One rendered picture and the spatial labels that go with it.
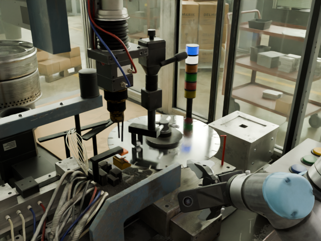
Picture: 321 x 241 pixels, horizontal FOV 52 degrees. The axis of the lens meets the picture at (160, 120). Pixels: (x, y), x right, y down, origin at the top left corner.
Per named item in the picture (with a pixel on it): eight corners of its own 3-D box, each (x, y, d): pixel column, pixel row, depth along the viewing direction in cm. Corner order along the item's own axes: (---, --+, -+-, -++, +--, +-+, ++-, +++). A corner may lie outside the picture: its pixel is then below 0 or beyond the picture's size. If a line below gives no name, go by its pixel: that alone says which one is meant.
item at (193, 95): (189, 93, 126) (189, 85, 125) (198, 96, 123) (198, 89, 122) (181, 96, 124) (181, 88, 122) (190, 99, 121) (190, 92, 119)
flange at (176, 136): (182, 147, 93) (182, 140, 92) (142, 146, 94) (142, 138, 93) (183, 129, 103) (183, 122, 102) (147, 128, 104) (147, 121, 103)
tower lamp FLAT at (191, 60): (191, 60, 121) (191, 52, 120) (200, 62, 118) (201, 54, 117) (182, 62, 118) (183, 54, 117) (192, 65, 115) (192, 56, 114)
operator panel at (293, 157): (299, 175, 117) (307, 137, 110) (331, 189, 110) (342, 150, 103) (255, 212, 99) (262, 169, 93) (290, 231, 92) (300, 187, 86)
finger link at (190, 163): (202, 158, 89) (222, 178, 81) (183, 162, 86) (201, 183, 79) (204, 147, 87) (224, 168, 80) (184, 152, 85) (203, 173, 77)
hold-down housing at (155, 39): (155, 103, 90) (155, 26, 81) (165, 109, 86) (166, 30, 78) (137, 107, 87) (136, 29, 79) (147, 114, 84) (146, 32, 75)
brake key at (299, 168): (294, 168, 96) (295, 162, 95) (307, 173, 93) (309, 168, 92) (287, 173, 93) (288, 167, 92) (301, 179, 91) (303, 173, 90)
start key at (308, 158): (305, 159, 100) (306, 153, 99) (318, 164, 97) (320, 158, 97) (299, 164, 98) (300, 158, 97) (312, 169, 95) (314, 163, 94)
